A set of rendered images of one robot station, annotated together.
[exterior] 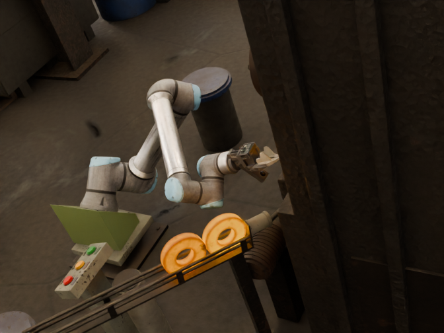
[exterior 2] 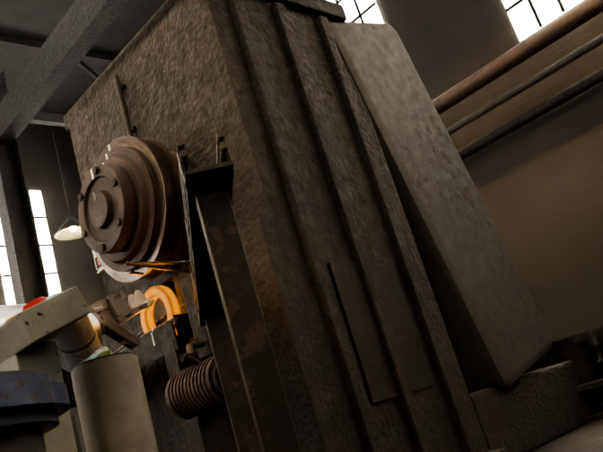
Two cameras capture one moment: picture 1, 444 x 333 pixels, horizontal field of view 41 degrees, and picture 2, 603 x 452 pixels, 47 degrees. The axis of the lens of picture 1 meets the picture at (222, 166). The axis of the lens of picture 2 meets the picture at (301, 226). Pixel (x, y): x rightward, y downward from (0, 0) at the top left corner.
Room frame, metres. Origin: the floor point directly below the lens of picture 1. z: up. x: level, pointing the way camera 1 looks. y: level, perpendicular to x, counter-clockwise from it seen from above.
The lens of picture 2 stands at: (1.09, 1.73, 0.30)
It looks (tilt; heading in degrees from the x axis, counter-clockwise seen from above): 16 degrees up; 273
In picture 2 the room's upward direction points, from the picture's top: 17 degrees counter-clockwise
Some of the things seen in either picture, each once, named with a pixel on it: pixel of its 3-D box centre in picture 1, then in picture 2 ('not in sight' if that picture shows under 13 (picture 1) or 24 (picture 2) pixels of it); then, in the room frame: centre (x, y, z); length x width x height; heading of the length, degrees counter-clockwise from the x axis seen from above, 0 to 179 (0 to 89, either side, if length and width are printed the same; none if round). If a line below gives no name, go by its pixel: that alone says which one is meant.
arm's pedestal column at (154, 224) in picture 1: (117, 242); not in sight; (2.33, 0.66, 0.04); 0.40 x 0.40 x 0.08; 50
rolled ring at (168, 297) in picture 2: not in sight; (160, 316); (1.71, -0.37, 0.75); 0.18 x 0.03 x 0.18; 139
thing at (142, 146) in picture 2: not in sight; (132, 209); (1.71, -0.36, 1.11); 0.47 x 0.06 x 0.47; 141
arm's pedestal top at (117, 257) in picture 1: (113, 234); not in sight; (2.33, 0.66, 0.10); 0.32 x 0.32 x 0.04; 50
